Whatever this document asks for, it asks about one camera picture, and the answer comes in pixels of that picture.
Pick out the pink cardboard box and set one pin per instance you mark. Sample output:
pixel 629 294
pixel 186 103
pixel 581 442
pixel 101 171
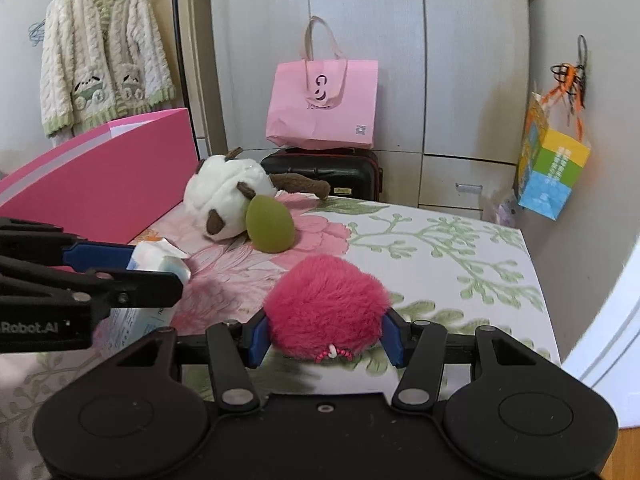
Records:
pixel 100 185

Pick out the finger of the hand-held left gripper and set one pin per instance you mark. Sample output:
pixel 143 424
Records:
pixel 140 290
pixel 100 256

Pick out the beige board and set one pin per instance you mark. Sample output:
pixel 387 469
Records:
pixel 197 60

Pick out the white blue wet wipes pack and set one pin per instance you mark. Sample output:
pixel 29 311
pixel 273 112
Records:
pixel 155 260

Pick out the black suitcase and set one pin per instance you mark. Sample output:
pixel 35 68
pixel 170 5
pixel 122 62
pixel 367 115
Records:
pixel 350 175

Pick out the pale plastic bag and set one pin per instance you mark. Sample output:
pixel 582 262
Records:
pixel 506 210

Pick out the black clothes rack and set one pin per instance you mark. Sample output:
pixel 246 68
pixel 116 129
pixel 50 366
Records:
pixel 179 60

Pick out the colourful paper gift bag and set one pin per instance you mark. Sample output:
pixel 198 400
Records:
pixel 550 175

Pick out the white green knitted cardigan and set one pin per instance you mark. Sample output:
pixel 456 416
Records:
pixel 100 60

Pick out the pink fluffy ball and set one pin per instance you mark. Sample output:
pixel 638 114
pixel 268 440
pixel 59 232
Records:
pixel 325 300

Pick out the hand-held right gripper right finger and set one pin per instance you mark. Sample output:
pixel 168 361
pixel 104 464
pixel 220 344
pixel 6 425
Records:
pixel 394 342

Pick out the white door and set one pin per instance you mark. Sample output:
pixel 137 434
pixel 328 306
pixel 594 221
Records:
pixel 615 335

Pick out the pink tote bag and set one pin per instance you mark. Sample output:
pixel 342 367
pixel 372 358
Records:
pixel 325 110

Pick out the green egg-shaped sponge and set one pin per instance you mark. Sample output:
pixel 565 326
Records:
pixel 270 225

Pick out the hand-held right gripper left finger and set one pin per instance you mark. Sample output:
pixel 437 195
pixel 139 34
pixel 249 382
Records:
pixel 259 342

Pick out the white brown-spotted plush toy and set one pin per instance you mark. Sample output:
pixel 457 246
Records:
pixel 220 190

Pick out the grey wardrobe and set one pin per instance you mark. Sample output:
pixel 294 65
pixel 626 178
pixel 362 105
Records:
pixel 450 60

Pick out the black wall hook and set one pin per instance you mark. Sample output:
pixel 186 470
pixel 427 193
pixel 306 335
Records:
pixel 581 55

